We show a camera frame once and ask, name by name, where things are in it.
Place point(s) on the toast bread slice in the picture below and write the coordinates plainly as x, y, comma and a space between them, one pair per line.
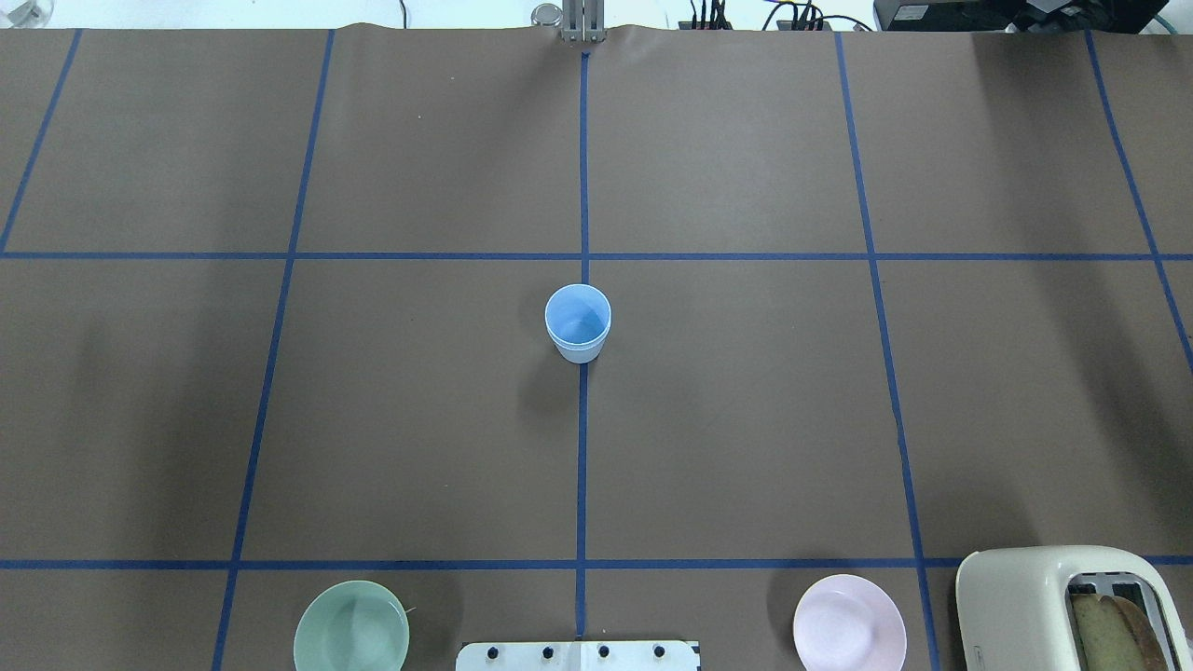
1112, 633

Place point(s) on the cream toaster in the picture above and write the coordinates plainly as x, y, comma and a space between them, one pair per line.
1014, 611

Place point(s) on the green bowl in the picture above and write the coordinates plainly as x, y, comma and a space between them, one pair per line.
354, 625

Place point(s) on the white camera pillar base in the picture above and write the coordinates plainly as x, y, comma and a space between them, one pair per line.
581, 655

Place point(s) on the pink bowl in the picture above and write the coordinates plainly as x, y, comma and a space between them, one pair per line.
845, 622

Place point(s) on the light blue cup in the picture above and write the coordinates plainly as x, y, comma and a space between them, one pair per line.
579, 353
578, 316

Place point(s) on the aluminium frame post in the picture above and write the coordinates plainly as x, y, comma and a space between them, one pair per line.
583, 21

